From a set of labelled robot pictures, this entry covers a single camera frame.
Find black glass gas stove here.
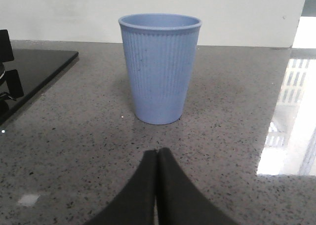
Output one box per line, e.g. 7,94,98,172
0,49,79,123

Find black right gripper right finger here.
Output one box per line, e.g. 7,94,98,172
157,148,237,225

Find blue ribbed plastic cup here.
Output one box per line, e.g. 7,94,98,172
118,13,201,125

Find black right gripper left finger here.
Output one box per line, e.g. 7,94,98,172
85,150,158,225

